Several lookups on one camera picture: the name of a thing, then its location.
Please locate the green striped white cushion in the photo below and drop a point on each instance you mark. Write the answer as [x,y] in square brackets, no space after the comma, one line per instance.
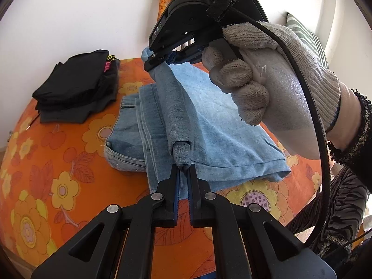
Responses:
[305,32]

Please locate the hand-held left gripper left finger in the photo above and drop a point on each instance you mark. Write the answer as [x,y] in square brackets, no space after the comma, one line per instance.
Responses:
[171,197]

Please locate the orange floral bedspread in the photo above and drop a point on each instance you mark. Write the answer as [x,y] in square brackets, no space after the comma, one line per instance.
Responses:
[58,151]

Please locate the person's zebra patterned clothing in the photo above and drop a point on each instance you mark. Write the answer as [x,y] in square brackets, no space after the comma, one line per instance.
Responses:
[343,197]

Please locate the light blue denim pants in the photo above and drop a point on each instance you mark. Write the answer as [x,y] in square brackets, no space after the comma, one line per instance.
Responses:
[218,122]

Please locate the person's right hand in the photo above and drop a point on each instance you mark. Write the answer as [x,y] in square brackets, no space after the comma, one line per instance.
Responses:
[276,93]

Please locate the folded black clothes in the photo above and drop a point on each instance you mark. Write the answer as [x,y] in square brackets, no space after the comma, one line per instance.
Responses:
[75,84]

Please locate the person's right forearm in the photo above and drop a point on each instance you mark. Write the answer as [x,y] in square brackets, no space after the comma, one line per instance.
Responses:
[348,116]

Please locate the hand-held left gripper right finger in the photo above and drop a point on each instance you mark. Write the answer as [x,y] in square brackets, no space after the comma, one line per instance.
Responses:
[195,200]

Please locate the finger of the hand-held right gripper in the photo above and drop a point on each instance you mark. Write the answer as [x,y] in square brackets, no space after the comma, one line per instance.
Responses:
[154,61]

